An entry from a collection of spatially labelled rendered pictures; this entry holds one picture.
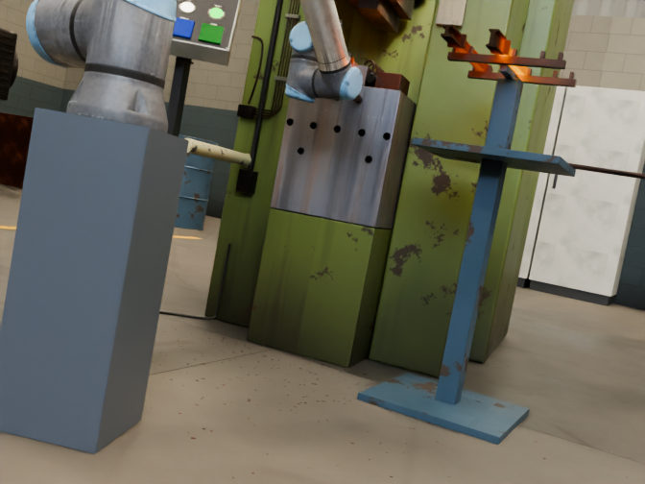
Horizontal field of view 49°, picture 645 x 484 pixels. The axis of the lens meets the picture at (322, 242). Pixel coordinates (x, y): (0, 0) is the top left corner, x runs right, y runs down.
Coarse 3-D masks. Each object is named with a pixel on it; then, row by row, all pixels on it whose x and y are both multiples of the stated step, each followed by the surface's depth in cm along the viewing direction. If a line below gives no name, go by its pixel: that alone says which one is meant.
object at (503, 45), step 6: (492, 30) 177; (498, 30) 177; (492, 36) 177; (498, 36) 180; (504, 36) 182; (492, 42) 177; (498, 42) 181; (504, 42) 184; (510, 42) 184; (492, 48) 179; (498, 48) 179; (504, 48) 184; (510, 48) 188; (498, 54) 184; (504, 54) 185; (510, 54) 189; (510, 66) 200; (516, 66) 199; (522, 66) 202; (516, 72) 206; (522, 72) 204
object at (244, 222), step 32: (288, 0) 260; (256, 32) 265; (256, 64) 265; (256, 96) 265; (256, 160) 265; (256, 192) 264; (224, 224) 269; (256, 224) 264; (224, 256) 269; (256, 256) 264; (224, 288) 269; (224, 320) 269
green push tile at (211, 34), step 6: (204, 24) 238; (210, 24) 239; (204, 30) 237; (210, 30) 238; (216, 30) 238; (222, 30) 238; (204, 36) 236; (210, 36) 236; (216, 36) 237; (222, 36) 238; (210, 42) 236; (216, 42) 236
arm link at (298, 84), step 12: (300, 60) 202; (312, 60) 202; (288, 72) 206; (300, 72) 202; (312, 72) 199; (288, 84) 204; (300, 84) 201; (288, 96) 206; (300, 96) 202; (312, 96) 203
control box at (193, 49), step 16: (176, 0) 242; (192, 0) 243; (208, 0) 244; (224, 0) 245; (240, 0) 247; (176, 16) 239; (192, 16) 240; (208, 16) 241; (224, 16) 242; (224, 32) 239; (176, 48) 238; (192, 48) 237; (208, 48) 236; (224, 48) 236; (224, 64) 243
